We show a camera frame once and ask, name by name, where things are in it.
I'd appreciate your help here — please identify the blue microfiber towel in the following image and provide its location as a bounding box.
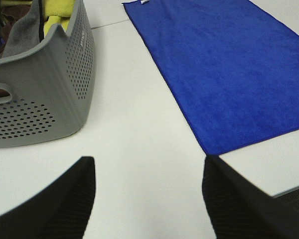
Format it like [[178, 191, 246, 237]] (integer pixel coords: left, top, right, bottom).
[[124, 0, 299, 155]]

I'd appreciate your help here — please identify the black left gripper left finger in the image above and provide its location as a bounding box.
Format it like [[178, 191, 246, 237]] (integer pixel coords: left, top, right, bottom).
[[0, 156, 96, 239]]

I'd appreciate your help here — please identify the grey perforated laundry basket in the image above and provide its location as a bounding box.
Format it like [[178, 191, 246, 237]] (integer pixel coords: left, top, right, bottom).
[[0, 0, 96, 148]]

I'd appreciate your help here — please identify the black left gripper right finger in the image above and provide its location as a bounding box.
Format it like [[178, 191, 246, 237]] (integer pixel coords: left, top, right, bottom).
[[202, 155, 299, 239]]

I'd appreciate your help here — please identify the yellow-green towel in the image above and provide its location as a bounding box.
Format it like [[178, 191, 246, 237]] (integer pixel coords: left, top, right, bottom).
[[43, 0, 75, 37]]

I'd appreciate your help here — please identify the grey towel in basket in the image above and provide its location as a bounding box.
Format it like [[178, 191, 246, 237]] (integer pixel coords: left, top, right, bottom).
[[2, 0, 44, 58]]

